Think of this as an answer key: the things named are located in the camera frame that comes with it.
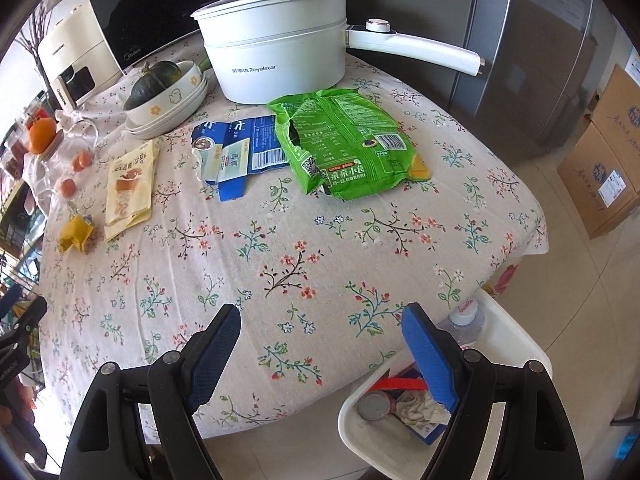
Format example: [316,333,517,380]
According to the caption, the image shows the blue flattened carton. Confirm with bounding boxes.
[191,115,288,202]

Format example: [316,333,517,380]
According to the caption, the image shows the yellow bread wrapper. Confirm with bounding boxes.
[104,140,160,242]

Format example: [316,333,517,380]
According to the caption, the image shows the crumpled yellow wrapper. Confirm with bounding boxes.
[58,214,94,254]

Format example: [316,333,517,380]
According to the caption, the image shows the lower cardboard box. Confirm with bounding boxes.
[558,124,639,240]

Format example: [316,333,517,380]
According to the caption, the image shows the clear plastic water bottle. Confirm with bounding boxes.
[437,298,485,349]

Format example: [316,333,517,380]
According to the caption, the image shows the black wire rack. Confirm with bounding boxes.
[1,180,47,299]

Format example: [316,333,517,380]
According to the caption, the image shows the cream air fryer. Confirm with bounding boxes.
[38,3,122,112]

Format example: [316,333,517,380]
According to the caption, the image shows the glass jar with wooden lid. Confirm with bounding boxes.
[23,118,99,203]

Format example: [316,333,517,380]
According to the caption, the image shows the white flower bowl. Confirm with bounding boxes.
[126,61,203,127]

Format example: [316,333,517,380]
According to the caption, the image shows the crumpled white paper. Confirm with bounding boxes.
[395,390,450,431]

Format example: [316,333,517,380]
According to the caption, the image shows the grey refrigerator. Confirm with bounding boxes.
[347,0,616,165]

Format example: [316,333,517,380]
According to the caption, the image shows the green snack bag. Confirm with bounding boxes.
[268,89,431,200]

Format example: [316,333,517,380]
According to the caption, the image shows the white electric cooking pot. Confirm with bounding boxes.
[192,0,485,105]

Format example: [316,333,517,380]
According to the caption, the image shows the floral tablecloth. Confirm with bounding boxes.
[36,58,549,438]

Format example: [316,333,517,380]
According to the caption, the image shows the red tin can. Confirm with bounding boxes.
[357,390,396,422]

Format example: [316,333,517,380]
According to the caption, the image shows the dark green pumpkin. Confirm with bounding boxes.
[124,61,182,110]

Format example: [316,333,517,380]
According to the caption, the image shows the stacked white plates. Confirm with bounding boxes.
[125,75,208,133]

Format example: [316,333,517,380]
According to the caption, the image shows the white trash bin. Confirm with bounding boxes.
[336,287,554,480]

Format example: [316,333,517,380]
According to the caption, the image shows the large orange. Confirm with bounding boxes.
[28,117,58,155]

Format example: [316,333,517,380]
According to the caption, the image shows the upper cardboard box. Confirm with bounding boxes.
[591,64,639,172]

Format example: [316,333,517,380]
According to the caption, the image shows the glass jar with red snacks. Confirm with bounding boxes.
[1,140,27,181]

